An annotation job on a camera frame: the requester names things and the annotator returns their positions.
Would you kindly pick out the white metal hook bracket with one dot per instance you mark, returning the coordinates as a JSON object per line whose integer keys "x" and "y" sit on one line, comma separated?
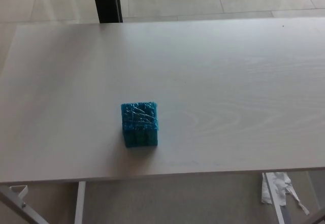
{"x": 18, "y": 189}

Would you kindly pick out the torn white paper scrap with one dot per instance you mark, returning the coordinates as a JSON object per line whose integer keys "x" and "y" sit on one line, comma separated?
{"x": 280, "y": 186}

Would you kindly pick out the white straight table leg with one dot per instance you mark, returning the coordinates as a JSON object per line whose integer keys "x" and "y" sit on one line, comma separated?
{"x": 80, "y": 202}

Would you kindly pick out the white slanted table leg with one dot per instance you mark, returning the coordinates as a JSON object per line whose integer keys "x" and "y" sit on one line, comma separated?
{"x": 275, "y": 201}

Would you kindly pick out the black vertical pillar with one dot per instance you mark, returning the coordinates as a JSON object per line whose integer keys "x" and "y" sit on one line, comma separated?
{"x": 106, "y": 0}

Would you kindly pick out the grey diagonal table brace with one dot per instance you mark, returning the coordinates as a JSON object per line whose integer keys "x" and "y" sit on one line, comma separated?
{"x": 23, "y": 210}

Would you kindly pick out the blue plastic-wrapped cube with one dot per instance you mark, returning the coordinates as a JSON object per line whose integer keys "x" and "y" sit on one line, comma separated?
{"x": 139, "y": 125}

